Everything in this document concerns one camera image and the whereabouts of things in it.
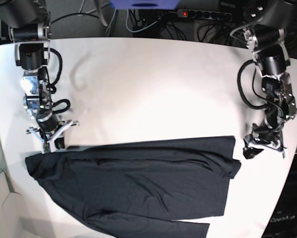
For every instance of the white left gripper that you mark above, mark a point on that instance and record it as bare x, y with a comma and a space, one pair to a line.
254, 145

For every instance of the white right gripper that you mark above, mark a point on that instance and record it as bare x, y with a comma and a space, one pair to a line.
53, 140

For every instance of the dark navy T-shirt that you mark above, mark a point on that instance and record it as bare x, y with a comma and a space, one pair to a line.
153, 189

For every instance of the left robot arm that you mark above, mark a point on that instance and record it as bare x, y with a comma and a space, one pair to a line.
265, 29

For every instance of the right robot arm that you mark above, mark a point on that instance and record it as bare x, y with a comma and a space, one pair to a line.
29, 30

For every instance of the black OpenArm computer case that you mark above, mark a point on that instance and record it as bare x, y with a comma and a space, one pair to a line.
283, 223

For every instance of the blue plastic bin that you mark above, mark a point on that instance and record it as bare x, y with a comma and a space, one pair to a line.
145, 4

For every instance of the white power strip red switch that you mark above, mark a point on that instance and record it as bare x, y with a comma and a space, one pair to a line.
203, 15

